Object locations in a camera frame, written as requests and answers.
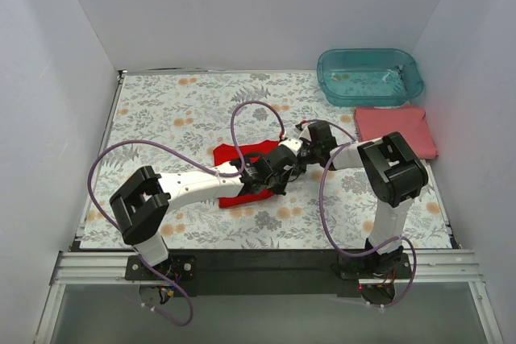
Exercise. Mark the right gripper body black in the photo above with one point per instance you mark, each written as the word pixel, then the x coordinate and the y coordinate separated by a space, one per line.
pixel 305 155

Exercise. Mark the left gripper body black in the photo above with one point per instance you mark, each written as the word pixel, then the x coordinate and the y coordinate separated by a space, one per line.
pixel 283 175

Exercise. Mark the red t shirt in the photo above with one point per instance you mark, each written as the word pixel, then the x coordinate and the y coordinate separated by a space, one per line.
pixel 225 153

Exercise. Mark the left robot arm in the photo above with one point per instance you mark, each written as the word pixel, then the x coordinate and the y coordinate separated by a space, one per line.
pixel 141 203

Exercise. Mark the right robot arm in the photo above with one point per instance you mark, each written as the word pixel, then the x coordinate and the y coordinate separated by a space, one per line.
pixel 396 177

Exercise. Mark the floral tablecloth mat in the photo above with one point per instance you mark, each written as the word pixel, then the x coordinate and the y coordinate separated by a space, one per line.
pixel 161 119

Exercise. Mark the teal plastic bin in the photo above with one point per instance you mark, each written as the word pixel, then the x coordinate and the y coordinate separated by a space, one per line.
pixel 372 77

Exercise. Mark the folded pink t shirt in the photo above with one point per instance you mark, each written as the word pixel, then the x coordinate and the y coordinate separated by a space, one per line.
pixel 409 121

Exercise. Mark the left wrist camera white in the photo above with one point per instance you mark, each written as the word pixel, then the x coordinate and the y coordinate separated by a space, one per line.
pixel 295 145

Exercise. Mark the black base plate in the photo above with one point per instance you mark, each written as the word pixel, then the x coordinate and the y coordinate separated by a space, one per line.
pixel 265 272

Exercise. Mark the aluminium frame rail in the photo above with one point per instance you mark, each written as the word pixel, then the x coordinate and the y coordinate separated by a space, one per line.
pixel 429 266

